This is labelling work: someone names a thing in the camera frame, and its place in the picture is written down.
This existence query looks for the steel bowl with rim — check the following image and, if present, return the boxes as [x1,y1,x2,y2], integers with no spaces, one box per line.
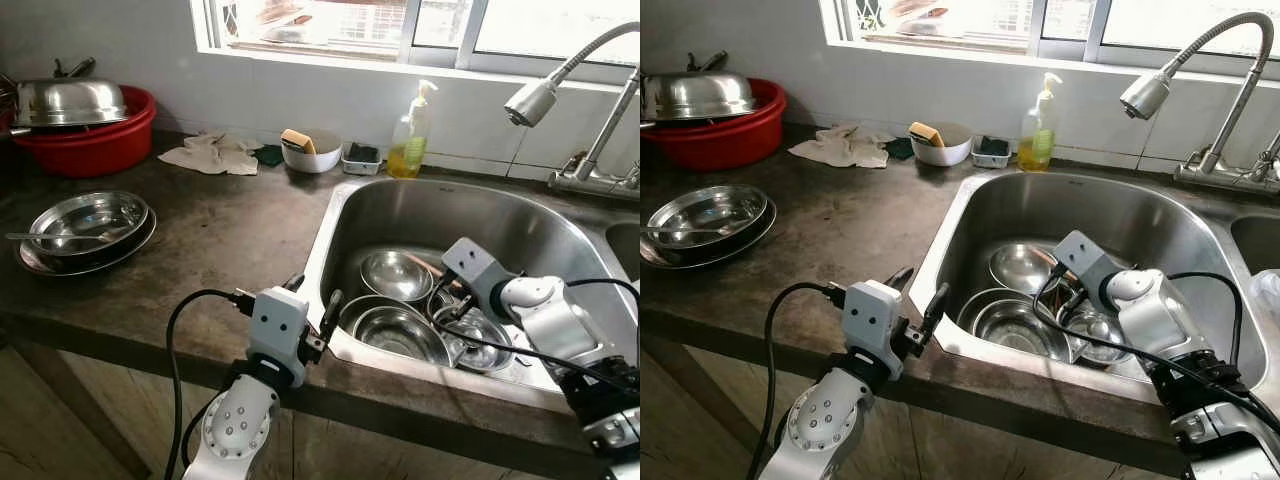
[1057,303,1133,367]
[431,304,514,374]

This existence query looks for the large stainless steel bowl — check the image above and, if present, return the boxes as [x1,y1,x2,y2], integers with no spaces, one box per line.
[956,287,1074,364]
[337,294,454,370]

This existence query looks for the small shiny steel bowl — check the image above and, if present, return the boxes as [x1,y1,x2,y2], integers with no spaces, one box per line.
[987,241,1064,297]
[359,247,437,305]

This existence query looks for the stainless steel sink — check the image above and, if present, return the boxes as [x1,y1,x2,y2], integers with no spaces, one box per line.
[907,171,1280,404]
[298,177,641,403]

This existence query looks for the white ceramic bowl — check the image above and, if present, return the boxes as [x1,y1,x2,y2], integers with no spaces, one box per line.
[281,128,344,175]
[908,121,974,168]

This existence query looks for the small white plastic tray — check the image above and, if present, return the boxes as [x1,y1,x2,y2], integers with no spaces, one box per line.
[341,142,384,177]
[971,135,1014,170]

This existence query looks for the beige dish cloth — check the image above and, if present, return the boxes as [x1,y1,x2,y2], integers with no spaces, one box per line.
[787,123,892,170]
[158,131,264,178]

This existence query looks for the wide flat steel plate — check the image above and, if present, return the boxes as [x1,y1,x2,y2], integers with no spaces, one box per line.
[640,197,780,272]
[14,204,159,278]

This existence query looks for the yellow dish soap pump bottle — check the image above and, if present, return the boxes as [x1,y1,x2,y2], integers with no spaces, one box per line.
[387,80,440,180]
[1017,72,1064,173]

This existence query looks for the flexible steel faucet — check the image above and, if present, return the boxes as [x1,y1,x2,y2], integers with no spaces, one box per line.
[1119,11,1280,193]
[503,21,641,198]

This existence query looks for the deep stainless steel plate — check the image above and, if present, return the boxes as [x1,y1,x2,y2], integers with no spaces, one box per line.
[647,184,770,253]
[27,190,152,260]

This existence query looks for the red plastic basin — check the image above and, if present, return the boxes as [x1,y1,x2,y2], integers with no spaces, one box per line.
[640,77,789,173]
[9,84,159,180]

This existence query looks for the wooden base cabinet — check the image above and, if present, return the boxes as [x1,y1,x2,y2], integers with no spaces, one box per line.
[0,338,591,480]
[640,330,1201,480]

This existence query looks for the domed stainless steel lid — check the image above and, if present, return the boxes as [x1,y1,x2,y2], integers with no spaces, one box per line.
[11,77,132,130]
[640,71,759,124]

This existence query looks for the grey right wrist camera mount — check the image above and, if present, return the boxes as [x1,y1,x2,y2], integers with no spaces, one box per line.
[441,237,523,322]
[1051,230,1133,313]

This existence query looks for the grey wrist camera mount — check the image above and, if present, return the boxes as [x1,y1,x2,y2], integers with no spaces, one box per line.
[842,279,907,381]
[1051,230,1133,313]
[246,286,312,389]
[441,237,523,322]

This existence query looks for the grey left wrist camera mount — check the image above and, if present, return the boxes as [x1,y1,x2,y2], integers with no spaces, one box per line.
[246,286,312,389]
[842,279,907,381]

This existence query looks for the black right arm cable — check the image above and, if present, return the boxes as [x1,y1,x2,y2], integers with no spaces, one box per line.
[428,270,641,393]
[1034,262,1280,426]

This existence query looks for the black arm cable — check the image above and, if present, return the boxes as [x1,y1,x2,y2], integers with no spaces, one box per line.
[1034,262,1280,426]
[164,288,259,480]
[745,281,849,480]
[428,270,641,393]

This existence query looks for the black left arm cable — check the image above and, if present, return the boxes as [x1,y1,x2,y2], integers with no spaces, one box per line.
[745,281,849,480]
[164,288,259,480]

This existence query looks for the white window frame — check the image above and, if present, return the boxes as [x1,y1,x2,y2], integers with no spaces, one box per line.
[819,0,1280,82]
[189,0,641,87]

